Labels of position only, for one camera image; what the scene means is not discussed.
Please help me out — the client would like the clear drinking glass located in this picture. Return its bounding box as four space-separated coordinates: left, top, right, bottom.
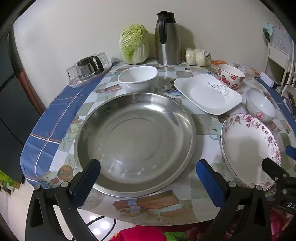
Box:
66 65 80 86
95 52 110 69

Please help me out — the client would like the white rectangular floral plate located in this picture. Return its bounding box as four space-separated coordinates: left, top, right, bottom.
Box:
173 74 243 115

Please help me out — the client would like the stainless steel basin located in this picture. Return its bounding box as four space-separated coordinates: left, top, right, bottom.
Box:
74 93 197 198

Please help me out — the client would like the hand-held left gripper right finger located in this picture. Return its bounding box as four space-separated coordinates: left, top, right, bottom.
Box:
196 159 271 241

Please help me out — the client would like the dark cabinet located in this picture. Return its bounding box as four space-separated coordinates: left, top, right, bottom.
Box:
0 30 47 186

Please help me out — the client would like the pink floral round plate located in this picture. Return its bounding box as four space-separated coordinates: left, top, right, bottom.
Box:
221 113 281 192

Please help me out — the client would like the bag of white steamed buns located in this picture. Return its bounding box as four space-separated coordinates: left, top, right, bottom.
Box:
185 47 211 67

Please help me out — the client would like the green yellow packet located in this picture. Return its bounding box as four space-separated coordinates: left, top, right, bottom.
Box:
0 170 21 193

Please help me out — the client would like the thin black cable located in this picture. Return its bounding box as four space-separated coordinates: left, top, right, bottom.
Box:
276 77 296 94

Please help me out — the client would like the strawberry print bowl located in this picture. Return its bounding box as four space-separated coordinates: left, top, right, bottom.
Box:
217 64 245 90

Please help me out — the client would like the napa cabbage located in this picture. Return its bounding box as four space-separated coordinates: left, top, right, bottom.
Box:
119 24 150 65

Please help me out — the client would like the black smartphone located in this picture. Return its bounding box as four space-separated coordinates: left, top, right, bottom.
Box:
286 91 296 107

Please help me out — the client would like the red floral cloth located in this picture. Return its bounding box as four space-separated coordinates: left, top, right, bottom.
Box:
109 209 296 241

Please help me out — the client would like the oval serving tray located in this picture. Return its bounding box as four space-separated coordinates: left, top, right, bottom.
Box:
68 61 113 88

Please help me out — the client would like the white power strip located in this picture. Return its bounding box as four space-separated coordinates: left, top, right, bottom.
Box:
260 72 278 88

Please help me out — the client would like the white folding chair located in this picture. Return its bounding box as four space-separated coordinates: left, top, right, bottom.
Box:
262 22 296 86

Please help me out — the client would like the pale printed cushion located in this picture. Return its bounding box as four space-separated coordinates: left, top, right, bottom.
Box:
270 25 294 55

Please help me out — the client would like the white square bowl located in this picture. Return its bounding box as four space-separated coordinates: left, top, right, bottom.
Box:
118 66 158 93

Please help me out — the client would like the glass pot with black handle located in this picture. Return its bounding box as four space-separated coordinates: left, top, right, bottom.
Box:
76 56 104 81

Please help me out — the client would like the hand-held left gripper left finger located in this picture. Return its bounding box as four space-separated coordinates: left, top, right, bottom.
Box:
25 158 102 241

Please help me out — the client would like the black floor cable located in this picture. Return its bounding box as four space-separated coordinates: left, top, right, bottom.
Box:
87 215 117 241

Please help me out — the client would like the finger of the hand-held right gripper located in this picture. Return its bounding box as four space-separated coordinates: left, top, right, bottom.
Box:
261 157 296 186
285 145 296 161

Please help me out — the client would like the patterned plastic table cover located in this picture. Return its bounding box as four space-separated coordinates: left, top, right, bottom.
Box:
37 58 294 226

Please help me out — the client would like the stainless steel thermos jug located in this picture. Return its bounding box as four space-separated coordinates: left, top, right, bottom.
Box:
154 11 183 66

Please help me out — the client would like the teal cloth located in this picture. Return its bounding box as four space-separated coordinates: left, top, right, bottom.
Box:
262 22 274 42

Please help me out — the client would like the blue checked tablecloth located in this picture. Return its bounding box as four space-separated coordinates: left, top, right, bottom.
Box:
20 58 296 188

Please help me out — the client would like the white red emblem bowl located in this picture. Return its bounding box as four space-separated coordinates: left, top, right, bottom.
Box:
245 89 277 124

